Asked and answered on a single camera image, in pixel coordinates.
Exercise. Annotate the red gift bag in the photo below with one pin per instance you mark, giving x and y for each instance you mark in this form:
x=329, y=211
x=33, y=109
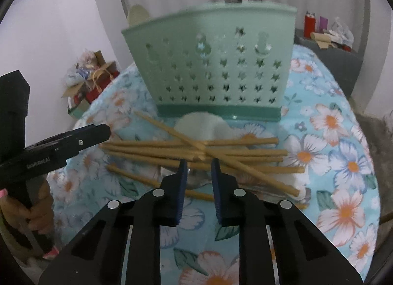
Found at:
x=99, y=88

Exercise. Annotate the clear plastic bag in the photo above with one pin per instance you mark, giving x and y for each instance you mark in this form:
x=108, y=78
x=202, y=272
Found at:
x=340, y=30

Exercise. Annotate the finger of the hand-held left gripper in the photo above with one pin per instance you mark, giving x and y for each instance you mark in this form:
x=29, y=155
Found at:
x=89, y=136

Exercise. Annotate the green perforated utensil holder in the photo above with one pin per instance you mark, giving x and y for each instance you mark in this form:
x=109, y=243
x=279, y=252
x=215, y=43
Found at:
x=215, y=67

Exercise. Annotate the beige spoon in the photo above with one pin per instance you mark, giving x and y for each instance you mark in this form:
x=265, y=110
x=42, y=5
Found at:
x=138, y=15

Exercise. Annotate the bunch of wooden chopsticks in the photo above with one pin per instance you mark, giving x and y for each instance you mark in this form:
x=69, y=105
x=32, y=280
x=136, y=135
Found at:
x=147, y=146

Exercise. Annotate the white plastic bag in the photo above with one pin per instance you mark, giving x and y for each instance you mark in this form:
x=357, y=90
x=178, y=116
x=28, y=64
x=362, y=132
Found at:
x=73, y=77

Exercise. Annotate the small red jar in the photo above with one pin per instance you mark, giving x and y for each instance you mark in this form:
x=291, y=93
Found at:
x=347, y=47

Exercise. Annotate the teal gift box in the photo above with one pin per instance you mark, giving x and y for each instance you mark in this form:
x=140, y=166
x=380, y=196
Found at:
x=78, y=112

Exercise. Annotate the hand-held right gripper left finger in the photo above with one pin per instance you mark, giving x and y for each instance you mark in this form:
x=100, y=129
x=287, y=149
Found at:
x=181, y=193

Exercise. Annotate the metal spoon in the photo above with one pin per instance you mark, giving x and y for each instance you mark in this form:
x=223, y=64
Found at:
x=196, y=179

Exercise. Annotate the brown paper wrap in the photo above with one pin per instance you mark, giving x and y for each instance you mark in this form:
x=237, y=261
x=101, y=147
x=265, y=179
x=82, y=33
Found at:
x=321, y=39

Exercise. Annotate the red bottle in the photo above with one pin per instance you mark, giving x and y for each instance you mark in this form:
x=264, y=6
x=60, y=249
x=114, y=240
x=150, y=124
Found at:
x=309, y=27

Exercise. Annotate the blue floral blanket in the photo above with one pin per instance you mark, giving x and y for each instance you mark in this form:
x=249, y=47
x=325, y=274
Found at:
x=337, y=150

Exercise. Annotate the purple bottle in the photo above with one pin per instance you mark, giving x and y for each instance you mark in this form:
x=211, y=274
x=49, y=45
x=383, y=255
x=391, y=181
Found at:
x=324, y=24

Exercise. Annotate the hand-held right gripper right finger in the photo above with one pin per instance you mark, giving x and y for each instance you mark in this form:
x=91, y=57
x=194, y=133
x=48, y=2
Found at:
x=217, y=193

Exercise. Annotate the grey cabinet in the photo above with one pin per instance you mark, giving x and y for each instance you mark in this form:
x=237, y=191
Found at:
x=331, y=67

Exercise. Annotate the person's left hand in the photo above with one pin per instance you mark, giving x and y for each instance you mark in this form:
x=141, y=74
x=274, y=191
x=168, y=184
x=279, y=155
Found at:
x=40, y=211

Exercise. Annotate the white ceramic spoon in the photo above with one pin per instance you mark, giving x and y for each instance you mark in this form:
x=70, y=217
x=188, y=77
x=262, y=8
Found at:
x=302, y=190
x=196, y=125

